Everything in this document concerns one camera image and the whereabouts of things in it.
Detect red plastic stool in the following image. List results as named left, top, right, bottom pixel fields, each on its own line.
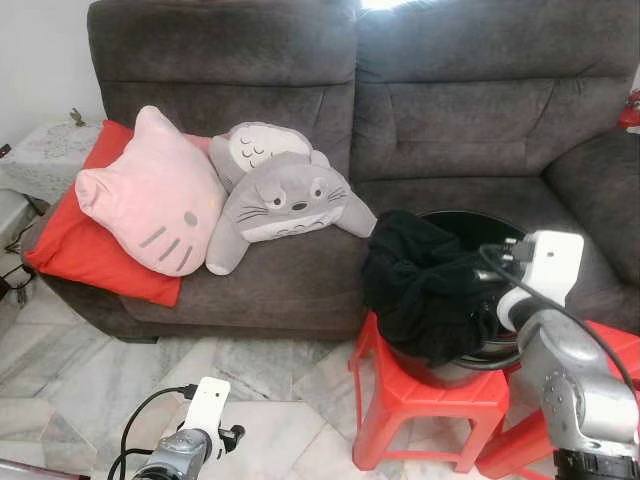
left=348, top=310, right=511, bottom=473
left=475, top=318, right=640, bottom=480

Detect red cushion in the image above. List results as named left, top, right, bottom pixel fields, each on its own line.
left=22, top=120, right=186, bottom=308

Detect black plastic bucket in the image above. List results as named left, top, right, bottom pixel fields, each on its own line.
left=385, top=208, right=541, bottom=389

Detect plain black garment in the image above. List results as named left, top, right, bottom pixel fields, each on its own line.
left=360, top=208, right=516, bottom=368

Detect grey Totoro plush open eyes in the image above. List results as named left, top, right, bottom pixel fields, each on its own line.
left=205, top=150, right=379, bottom=278

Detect pink cat face pillow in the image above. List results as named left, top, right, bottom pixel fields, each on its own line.
left=75, top=105, right=229, bottom=278

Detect grey Totoro plush closed eyes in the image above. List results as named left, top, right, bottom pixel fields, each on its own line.
left=208, top=122, right=313, bottom=193

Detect white lace table cloth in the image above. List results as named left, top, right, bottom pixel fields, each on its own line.
left=0, top=118, right=106, bottom=206

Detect red fire extinguisher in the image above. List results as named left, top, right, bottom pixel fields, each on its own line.
left=617, top=88, right=640, bottom=131

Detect dark grey fabric sofa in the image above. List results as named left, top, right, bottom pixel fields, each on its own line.
left=20, top=0, right=640, bottom=343

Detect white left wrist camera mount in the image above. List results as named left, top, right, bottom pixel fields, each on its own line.
left=185, top=377, right=231, bottom=441

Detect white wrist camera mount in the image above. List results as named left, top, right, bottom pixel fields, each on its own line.
left=185, top=377, right=231, bottom=441
left=515, top=230, right=586, bottom=306

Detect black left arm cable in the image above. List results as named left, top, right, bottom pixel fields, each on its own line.
left=105, top=385, right=201, bottom=480

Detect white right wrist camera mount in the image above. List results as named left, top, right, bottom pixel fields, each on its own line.
left=515, top=230, right=586, bottom=306

